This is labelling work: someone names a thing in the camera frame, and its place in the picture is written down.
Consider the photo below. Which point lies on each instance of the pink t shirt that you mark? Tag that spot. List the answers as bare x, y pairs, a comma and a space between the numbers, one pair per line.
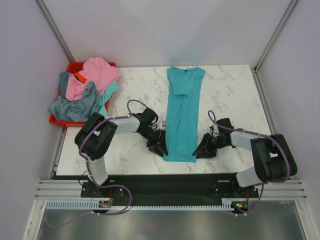
95, 70

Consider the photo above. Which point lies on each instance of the left corner frame post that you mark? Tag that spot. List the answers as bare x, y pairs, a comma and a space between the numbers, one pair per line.
54, 29

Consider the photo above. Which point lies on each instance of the right corner frame post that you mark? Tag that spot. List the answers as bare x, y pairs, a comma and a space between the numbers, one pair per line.
275, 34

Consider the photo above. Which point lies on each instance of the corner frame post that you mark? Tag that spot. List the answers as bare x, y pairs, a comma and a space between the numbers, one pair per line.
54, 29
275, 34

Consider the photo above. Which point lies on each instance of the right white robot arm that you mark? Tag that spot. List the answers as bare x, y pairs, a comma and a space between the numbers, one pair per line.
272, 158

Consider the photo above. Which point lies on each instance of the red plastic bin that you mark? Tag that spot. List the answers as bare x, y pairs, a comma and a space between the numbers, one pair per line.
73, 68

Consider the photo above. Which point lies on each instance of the white slotted cable duct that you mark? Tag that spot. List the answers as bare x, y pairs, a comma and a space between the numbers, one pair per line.
114, 204

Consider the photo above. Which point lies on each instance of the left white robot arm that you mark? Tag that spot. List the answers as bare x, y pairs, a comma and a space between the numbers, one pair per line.
95, 137

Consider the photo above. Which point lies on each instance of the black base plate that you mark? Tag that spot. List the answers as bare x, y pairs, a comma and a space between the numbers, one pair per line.
168, 188

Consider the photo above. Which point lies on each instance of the aluminium extrusion rail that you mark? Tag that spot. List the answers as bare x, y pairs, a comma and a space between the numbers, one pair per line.
291, 190

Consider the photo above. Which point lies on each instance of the light mint t shirt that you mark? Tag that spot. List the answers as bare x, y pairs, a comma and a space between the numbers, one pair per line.
104, 102

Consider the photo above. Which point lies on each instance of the teal t shirt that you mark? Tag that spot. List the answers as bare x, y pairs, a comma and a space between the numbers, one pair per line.
184, 88

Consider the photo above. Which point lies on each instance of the grey t shirt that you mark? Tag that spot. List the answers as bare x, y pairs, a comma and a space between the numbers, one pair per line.
77, 110

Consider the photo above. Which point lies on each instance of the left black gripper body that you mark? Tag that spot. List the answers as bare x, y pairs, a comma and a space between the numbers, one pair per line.
153, 141

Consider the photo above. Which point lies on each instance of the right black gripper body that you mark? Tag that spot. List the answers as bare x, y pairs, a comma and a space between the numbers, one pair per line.
210, 144

